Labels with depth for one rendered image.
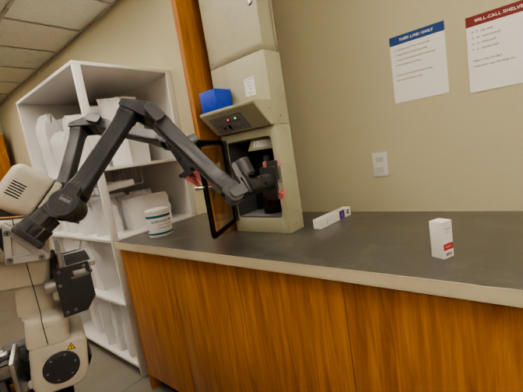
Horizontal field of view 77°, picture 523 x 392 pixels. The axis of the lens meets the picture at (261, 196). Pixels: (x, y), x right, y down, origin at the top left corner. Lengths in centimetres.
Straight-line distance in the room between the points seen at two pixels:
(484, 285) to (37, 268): 125
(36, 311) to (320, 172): 135
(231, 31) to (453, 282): 124
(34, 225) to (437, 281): 105
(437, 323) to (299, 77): 132
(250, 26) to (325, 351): 125
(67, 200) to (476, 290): 106
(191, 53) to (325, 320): 126
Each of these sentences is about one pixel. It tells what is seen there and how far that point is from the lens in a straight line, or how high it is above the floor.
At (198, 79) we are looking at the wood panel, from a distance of 164.
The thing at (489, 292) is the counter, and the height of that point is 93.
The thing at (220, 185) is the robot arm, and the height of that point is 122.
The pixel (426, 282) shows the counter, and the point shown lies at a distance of 92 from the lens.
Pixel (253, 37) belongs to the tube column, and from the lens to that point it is 147.
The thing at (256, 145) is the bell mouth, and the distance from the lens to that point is 147.
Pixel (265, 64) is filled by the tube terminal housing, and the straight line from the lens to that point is 142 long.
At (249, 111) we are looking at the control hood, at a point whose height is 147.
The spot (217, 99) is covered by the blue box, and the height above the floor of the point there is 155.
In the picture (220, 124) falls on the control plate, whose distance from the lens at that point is 149.
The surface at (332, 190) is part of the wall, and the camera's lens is 176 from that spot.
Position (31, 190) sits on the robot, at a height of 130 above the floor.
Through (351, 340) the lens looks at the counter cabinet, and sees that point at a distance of 113.
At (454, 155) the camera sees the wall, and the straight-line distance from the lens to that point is 157.
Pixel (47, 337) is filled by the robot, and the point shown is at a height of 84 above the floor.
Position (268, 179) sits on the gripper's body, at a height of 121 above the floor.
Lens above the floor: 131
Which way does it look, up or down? 8 degrees down
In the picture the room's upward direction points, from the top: 9 degrees counter-clockwise
